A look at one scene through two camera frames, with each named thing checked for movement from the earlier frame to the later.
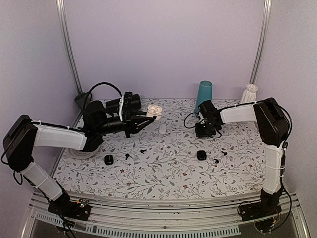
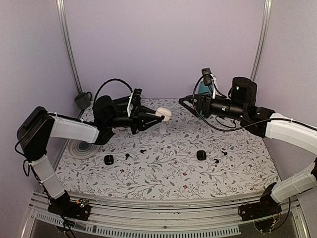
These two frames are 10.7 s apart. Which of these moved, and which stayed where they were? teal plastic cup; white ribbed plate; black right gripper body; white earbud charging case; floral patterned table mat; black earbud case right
Moved: black right gripper body; white earbud charging case
Stayed: floral patterned table mat; teal plastic cup; black earbud case right; white ribbed plate
